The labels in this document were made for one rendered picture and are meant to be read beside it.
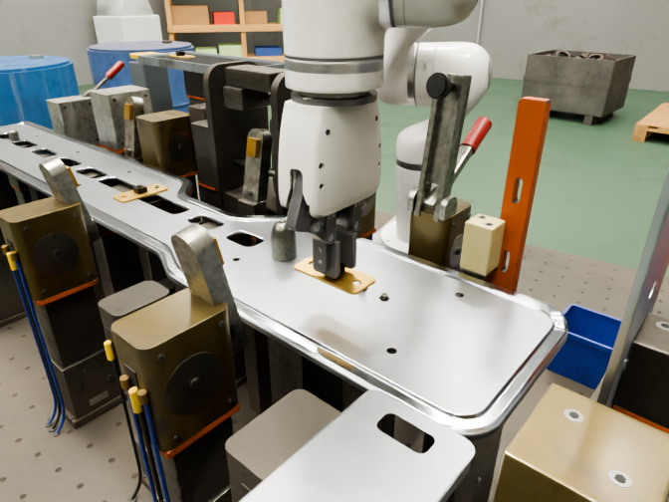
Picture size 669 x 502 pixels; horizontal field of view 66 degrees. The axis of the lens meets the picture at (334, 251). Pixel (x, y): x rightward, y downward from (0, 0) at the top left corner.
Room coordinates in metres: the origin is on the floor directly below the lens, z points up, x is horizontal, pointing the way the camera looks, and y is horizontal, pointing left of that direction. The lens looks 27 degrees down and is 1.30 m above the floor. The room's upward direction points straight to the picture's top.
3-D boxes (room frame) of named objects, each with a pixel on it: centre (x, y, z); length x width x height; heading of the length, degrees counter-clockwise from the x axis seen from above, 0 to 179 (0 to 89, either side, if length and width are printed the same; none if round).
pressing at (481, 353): (0.81, 0.34, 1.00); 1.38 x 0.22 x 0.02; 49
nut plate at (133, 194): (0.80, 0.32, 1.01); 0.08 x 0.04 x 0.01; 139
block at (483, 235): (0.54, -0.17, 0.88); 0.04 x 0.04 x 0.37; 49
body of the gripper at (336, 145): (0.46, 0.00, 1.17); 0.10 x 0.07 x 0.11; 139
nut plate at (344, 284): (0.46, 0.00, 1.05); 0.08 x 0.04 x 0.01; 49
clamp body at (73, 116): (1.32, 0.65, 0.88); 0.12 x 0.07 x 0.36; 139
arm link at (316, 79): (0.46, 0.00, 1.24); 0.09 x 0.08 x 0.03; 139
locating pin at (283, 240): (0.58, 0.06, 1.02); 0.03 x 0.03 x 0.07
